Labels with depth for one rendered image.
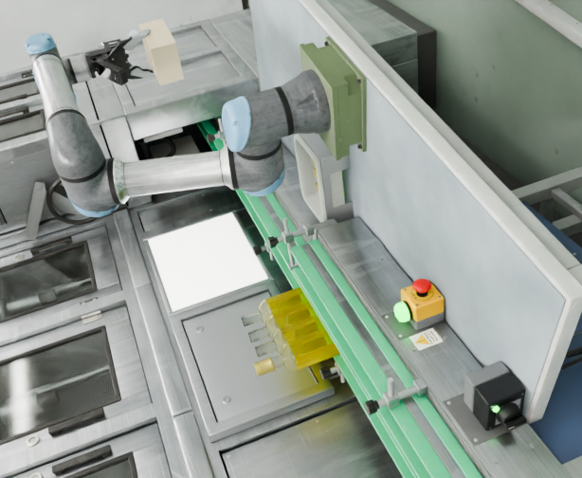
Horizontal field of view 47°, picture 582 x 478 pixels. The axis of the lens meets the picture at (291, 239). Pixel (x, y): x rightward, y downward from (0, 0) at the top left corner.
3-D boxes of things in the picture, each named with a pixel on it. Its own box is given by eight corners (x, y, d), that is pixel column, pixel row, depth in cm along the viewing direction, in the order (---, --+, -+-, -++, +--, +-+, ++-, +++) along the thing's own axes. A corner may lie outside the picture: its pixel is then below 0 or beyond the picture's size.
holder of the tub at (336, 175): (332, 203, 206) (308, 211, 205) (322, 123, 189) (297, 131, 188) (354, 232, 193) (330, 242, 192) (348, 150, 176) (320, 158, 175)
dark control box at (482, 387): (500, 385, 134) (463, 400, 132) (502, 358, 129) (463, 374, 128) (525, 416, 128) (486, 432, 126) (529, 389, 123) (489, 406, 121)
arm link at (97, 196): (283, 153, 158) (51, 182, 157) (288, 197, 170) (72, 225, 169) (279, 119, 166) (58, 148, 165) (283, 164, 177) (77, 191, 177)
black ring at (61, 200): (114, 208, 254) (57, 226, 250) (97, 159, 241) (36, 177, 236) (116, 214, 250) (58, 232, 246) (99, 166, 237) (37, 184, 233)
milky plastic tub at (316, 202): (328, 189, 203) (301, 197, 201) (320, 122, 189) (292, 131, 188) (353, 219, 190) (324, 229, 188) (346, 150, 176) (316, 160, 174)
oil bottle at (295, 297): (330, 290, 189) (258, 317, 184) (327, 275, 185) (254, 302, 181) (337, 303, 184) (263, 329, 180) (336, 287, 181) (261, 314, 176)
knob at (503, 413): (516, 414, 126) (527, 428, 124) (495, 423, 126) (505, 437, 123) (518, 399, 124) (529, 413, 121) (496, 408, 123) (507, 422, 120)
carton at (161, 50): (162, 18, 204) (138, 24, 202) (175, 42, 193) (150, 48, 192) (171, 53, 212) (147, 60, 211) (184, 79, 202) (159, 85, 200)
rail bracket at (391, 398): (421, 382, 140) (362, 405, 137) (421, 358, 135) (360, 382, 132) (431, 395, 137) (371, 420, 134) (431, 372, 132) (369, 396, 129)
